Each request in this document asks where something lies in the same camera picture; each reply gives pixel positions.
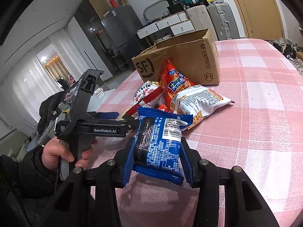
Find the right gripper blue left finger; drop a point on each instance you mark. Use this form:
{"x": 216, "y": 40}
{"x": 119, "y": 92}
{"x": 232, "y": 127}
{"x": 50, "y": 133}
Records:
{"x": 128, "y": 161}

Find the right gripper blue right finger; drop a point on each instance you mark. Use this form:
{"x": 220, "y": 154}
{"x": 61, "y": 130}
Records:
{"x": 188, "y": 162}

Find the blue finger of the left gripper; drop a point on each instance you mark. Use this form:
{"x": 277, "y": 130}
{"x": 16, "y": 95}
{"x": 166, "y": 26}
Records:
{"x": 106, "y": 115}

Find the blue cookie snack pack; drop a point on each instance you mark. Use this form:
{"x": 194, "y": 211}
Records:
{"x": 158, "y": 142}

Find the red wafer snack pack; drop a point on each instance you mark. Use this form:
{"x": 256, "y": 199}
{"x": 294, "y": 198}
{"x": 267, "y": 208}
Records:
{"x": 152, "y": 100}

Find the white red Korean noodle bag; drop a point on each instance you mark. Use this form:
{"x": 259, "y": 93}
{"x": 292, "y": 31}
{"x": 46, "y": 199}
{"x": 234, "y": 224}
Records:
{"x": 144, "y": 90}

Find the white fries snack bag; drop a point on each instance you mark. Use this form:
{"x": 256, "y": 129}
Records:
{"x": 198, "y": 101}

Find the red orange chips bag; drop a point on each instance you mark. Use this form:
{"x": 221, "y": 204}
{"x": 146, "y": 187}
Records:
{"x": 172, "y": 82}

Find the person's left hand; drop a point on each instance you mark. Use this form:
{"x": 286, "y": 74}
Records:
{"x": 54, "y": 150}

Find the pink checkered tablecloth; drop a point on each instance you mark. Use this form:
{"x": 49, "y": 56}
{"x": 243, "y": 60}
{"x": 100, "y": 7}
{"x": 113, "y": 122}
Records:
{"x": 261, "y": 132}

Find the dark grey refrigerator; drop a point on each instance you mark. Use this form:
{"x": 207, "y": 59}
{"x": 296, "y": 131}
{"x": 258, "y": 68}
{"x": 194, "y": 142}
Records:
{"x": 122, "y": 25}

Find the brown SF cardboard box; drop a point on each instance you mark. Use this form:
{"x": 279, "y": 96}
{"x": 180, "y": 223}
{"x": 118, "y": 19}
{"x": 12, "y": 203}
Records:
{"x": 194, "y": 55}

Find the black glass cabinet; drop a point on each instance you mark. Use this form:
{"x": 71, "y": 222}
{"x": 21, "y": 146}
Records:
{"x": 90, "y": 23}

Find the white drawer desk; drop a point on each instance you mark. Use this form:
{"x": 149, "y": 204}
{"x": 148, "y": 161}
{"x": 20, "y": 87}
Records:
{"x": 173, "y": 25}

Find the oval mirror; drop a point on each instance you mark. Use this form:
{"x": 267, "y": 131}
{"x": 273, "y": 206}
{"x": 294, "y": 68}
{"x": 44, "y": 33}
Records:
{"x": 157, "y": 10}

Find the silver grey suitcase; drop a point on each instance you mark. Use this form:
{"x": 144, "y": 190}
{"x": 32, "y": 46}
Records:
{"x": 223, "y": 21}

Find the beige suitcase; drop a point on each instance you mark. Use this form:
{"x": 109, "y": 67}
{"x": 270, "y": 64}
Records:
{"x": 201, "y": 20}

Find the pile of shoes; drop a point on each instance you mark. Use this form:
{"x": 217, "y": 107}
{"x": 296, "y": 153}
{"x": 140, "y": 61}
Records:
{"x": 291, "y": 51}

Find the wooden door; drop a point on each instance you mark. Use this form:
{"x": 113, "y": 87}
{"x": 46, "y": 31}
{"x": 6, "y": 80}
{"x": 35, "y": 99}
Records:
{"x": 261, "y": 19}

